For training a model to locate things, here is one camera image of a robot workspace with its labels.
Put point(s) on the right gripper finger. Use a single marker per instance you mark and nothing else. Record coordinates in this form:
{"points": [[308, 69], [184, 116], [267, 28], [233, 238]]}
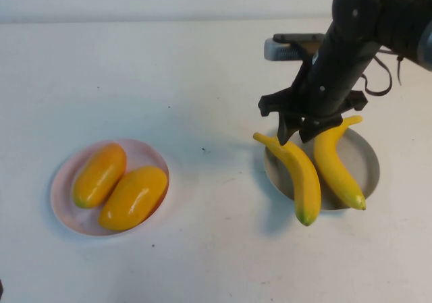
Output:
{"points": [[286, 131], [314, 127]]}

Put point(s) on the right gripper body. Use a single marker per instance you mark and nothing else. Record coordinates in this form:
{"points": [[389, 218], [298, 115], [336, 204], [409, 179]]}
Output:
{"points": [[324, 87]]}

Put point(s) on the long yellow banana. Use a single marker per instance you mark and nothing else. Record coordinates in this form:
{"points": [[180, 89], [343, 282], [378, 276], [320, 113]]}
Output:
{"points": [[337, 174]]}

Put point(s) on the yellow banana with green tip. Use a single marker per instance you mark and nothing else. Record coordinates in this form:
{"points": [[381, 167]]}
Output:
{"points": [[303, 181]]}

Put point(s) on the yellow mango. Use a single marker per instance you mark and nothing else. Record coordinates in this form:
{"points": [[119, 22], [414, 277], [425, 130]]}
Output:
{"points": [[135, 198]]}

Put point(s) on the orange mango with green tip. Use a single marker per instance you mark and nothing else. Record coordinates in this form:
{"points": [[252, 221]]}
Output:
{"points": [[101, 174]]}

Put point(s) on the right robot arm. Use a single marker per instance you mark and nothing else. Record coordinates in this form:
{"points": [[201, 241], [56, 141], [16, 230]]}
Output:
{"points": [[398, 19]]}

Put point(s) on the grey round plate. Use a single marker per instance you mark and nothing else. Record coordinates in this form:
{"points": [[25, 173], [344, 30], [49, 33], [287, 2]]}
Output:
{"points": [[368, 161]]}

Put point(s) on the pink round plate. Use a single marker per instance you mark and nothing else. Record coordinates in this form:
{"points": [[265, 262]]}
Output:
{"points": [[65, 215]]}

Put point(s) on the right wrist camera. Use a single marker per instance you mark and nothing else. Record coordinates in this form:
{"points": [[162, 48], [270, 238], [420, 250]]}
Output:
{"points": [[280, 53]]}

